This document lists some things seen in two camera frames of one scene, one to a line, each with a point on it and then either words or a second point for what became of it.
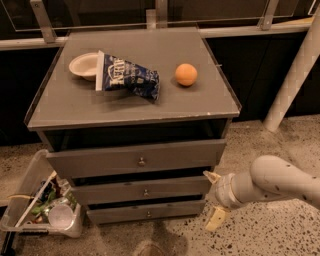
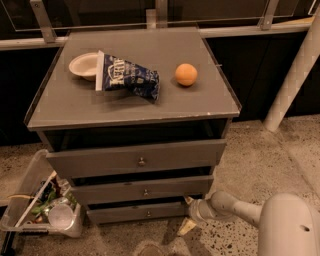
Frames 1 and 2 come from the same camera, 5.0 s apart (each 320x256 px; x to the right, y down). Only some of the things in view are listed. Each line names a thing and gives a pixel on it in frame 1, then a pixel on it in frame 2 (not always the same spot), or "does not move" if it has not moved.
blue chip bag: [114, 73] does not move
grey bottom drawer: [104, 213] does not move
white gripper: [222, 192] to [197, 211]
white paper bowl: [85, 65] does not move
